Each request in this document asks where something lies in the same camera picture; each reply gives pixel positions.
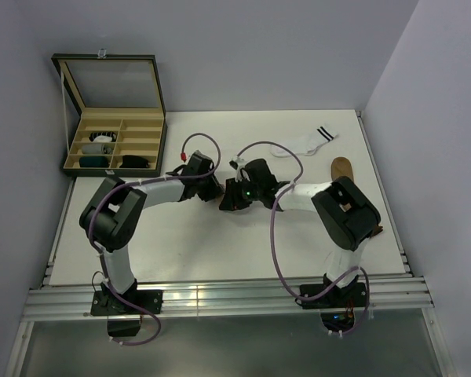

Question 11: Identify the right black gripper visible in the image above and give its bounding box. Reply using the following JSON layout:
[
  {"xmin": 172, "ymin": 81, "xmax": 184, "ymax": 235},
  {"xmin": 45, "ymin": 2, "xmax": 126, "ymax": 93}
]
[{"xmin": 219, "ymin": 176, "xmax": 264, "ymax": 210}]

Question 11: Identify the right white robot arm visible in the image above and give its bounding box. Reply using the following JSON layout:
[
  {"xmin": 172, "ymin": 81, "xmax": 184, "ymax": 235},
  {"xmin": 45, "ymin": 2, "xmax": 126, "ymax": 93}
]
[{"xmin": 219, "ymin": 156, "xmax": 381, "ymax": 306}]

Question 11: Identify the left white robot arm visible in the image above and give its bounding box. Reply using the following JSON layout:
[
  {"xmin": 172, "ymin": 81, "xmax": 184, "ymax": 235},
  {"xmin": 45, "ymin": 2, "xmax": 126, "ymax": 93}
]
[{"xmin": 79, "ymin": 151, "xmax": 223, "ymax": 313}]

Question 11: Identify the white striped sock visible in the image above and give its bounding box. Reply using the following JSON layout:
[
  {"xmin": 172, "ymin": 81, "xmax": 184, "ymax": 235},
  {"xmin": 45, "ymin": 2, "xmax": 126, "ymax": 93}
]
[{"xmin": 270, "ymin": 124, "xmax": 338, "ymax": 158}]

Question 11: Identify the brown sock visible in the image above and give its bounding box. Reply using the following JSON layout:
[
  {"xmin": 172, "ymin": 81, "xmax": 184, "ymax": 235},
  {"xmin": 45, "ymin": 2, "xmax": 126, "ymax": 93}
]
[{"xmin": 330, "ymin": 156, "xmax": 383, "ymax": 238}]

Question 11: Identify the black compartment storage box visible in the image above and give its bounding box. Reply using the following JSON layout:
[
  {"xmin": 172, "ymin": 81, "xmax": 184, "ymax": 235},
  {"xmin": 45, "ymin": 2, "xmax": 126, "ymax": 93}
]
[{"xmin": 51, "ymin": 49, "xmax": 167, "ymax": 178}]

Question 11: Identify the black white rolled sock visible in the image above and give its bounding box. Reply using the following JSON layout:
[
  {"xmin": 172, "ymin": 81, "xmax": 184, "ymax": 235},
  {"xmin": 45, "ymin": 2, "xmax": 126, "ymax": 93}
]
[{"xmin": 89, "ymin": 130, "xmax": 117, "ymax": 143}]

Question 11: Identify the dark green rolled sock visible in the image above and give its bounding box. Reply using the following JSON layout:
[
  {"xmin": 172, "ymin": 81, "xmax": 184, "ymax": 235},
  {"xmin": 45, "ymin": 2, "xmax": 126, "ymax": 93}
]
[{"xmin": 78, "ymin": 156, "xmax": 109, "ymax": 169}]

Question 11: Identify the grey rolled sock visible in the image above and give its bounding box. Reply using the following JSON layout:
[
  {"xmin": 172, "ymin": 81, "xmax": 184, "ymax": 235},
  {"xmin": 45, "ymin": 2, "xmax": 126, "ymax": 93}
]
[{"xmin": 81, "ymin": 143, "xmax": 113, "ymax": 155}]

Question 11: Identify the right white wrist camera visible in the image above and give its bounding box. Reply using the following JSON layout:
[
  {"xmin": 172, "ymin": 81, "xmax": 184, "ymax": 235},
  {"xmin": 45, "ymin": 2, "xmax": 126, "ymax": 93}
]
[{"xmin": 229, "ymin": 156, "xmax": 250, "ymax": 182}]

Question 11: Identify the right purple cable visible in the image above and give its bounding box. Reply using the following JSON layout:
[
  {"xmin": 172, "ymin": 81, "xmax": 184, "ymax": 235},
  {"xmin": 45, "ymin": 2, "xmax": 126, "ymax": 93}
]
[{"xmin": 235, "ymin": 141, "xmax": 372, "ymax": 337}]

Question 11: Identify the purple cable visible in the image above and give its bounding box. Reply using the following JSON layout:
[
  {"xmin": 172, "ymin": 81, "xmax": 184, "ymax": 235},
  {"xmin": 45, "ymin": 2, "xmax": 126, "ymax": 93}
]
[
  {"xmin": 235, "ymin": 141, "xmax": 372, "ymax": 337},
  {"xmin": 86, "ymin": 134, "xmax": 221, "ymax": 347}
]

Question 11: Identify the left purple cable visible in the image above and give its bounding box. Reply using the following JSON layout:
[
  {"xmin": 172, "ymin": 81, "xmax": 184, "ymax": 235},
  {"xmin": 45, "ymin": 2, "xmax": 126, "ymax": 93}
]
[{"xmin": 86, "ymin": 134, "xmax": 221, "ymax": 347}]

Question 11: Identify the aluminium mounting rail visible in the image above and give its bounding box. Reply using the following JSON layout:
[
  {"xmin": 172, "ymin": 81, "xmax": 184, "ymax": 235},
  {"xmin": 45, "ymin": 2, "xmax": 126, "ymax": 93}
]
[{"xmin": 21, "ymin": 276, "xmax": 434, "ymax": 322}]

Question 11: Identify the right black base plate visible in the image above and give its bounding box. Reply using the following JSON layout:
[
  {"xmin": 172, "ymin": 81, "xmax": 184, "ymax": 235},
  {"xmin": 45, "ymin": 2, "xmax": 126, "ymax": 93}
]
[{"xmin": 295, "ymin": 279, "xmax": 369, "ymax": 333}]

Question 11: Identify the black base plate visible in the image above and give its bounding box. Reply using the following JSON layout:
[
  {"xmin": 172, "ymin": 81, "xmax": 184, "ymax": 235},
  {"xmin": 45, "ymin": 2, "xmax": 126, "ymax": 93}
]
[
  {"xmin": 89, "ymin": 271, "xmax": 163, "ymax": 345},
  {"xmin": 295, "ymin": 279, "xmax": 369, "ymax": 333}
]

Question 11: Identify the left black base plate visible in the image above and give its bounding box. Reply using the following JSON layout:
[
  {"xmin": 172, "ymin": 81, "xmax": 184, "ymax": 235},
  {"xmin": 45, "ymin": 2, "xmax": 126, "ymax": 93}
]
[{"xmin": 89, "ymin": 271, "xmax": 163, "ymax": 345}]

